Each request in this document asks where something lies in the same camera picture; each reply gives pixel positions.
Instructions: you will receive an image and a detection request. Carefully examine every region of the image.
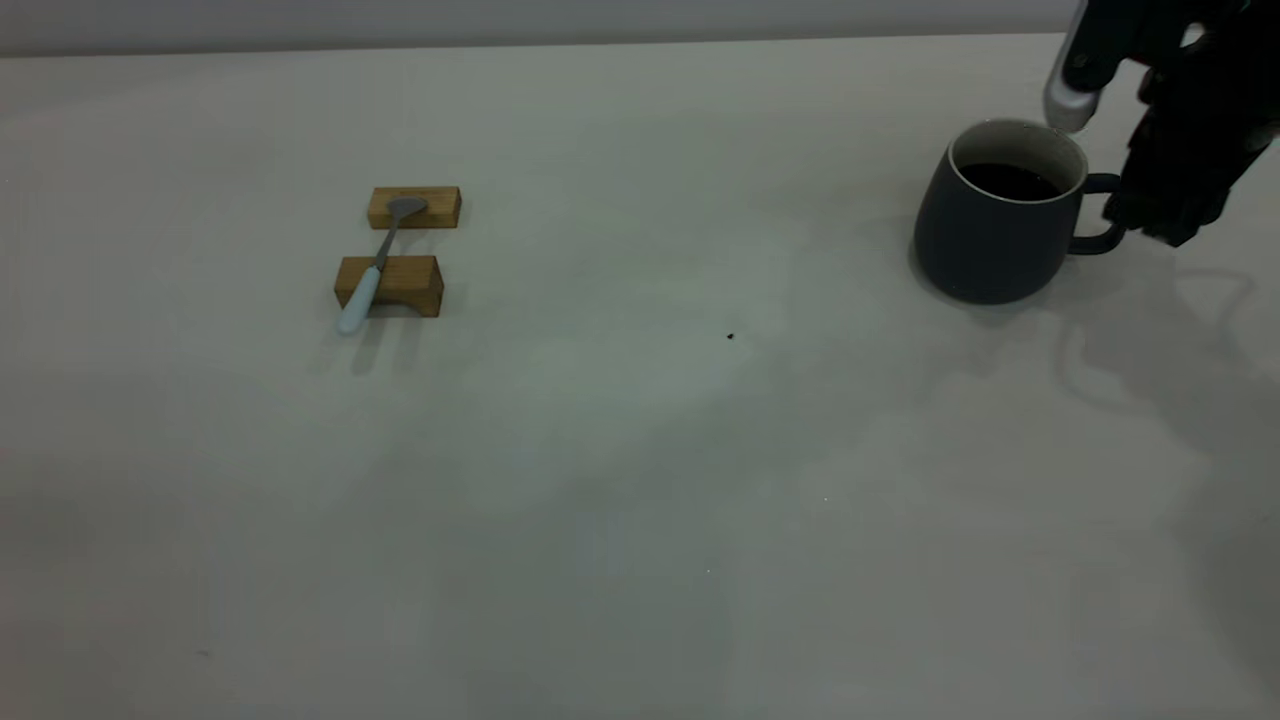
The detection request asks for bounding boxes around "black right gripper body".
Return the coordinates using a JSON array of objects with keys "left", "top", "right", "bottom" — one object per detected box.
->
[{"left": 1120, "top": 30, "right": 1280, "bottom": 216}]

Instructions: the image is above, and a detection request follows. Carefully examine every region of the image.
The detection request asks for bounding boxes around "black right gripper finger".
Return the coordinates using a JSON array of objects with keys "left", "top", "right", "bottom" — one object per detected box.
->
[
  {"left": 1142, "top": 195, "right": 1227, "bottom": 248},
  {"left": 1103, "top": 180, "right": 1156, "bottom": 233}
]

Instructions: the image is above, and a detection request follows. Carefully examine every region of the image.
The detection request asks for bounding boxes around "dark grey ceramic cup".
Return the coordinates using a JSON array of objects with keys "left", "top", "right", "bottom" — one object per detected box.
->
[{"left": 912, "top": 118, "right": 1126, "bottom": 306}]

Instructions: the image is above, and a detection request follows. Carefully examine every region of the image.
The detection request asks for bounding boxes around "spoon with light blue handle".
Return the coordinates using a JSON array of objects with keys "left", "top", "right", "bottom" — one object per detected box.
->
[{"left": 336, "top": 197, "right": 429, "bottom": 336}]

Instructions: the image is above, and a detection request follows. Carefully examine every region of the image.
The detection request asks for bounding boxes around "black coffee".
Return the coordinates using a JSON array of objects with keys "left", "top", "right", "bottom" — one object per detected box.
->
[{"left": 960, "top": 162, "right": 1063, "bottom": 202}]

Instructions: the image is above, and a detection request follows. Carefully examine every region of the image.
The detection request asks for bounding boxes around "flat wooden block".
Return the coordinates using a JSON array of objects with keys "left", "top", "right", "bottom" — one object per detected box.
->
[{"left": 367, "top": 186, "right": 463, "bottom": 231}]

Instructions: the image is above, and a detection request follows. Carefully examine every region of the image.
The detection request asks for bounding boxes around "arched wooden block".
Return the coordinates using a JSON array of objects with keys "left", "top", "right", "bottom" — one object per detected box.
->
[{"left": 334, "top": 255, "right": 444, "bottom": 319}]

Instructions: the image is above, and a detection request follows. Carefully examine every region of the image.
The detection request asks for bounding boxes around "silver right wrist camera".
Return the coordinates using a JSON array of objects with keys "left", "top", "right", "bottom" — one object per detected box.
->
[{"left": 1043, "top": 0, "right": 1101, "bottom": 133}]

